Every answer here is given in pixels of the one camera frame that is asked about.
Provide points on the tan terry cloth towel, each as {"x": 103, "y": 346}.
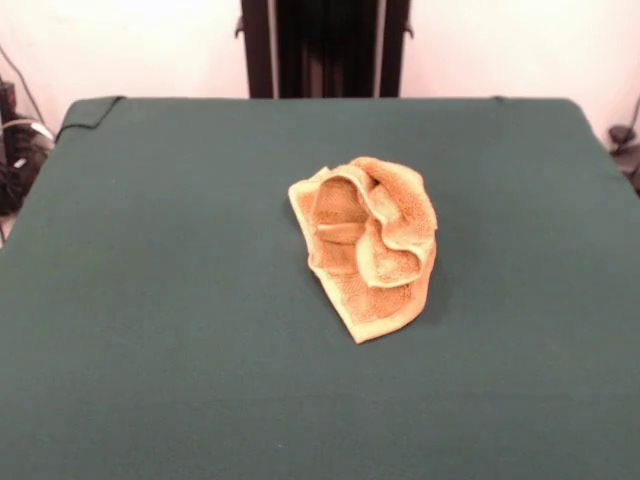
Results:
{"x": 380, "y": 300}

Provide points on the dark green table cloth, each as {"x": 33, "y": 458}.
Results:
{"x": 150, "y": 300}

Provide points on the black metal stand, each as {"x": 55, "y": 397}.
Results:
{"x": 325, "y": 50}

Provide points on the black plug adapter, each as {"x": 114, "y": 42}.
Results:
{"x": 620, "y": 135}

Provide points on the black power strip red switch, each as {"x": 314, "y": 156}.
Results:
{"x": 7, "y": 100}

